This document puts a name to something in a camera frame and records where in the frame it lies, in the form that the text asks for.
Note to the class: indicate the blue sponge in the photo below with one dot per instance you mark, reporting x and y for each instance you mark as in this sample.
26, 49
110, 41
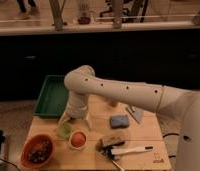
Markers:
119, 121

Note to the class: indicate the green plastic tray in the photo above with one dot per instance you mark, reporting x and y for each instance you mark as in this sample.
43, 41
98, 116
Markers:
52, 98

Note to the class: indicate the metal spoon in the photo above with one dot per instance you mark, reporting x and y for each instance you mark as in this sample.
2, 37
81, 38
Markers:
115, 163

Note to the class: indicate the small green cup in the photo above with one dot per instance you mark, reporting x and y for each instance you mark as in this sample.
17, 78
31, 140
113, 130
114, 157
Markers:
64, 130

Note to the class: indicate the grey triangular cloth piece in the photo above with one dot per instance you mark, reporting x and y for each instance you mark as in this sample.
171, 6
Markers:
136, 113

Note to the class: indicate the brown scrubbing brush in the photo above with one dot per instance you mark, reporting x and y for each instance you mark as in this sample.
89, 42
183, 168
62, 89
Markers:
109, 141

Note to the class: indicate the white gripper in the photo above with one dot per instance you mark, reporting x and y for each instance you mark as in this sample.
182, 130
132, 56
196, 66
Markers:
76, 108

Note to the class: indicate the white paper cup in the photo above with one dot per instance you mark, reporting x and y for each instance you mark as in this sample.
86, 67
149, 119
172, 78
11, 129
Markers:
70, 144

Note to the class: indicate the orange bowl with food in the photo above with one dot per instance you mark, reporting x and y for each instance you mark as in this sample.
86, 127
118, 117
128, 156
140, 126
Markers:
37, 151

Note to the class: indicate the red apple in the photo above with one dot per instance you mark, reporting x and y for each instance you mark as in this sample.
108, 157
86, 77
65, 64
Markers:
78, 140

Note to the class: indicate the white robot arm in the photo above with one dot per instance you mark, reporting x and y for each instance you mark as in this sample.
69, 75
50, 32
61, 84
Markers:
170, 101

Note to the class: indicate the white handled utensil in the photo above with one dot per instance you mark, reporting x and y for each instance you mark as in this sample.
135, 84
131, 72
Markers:
139, 149

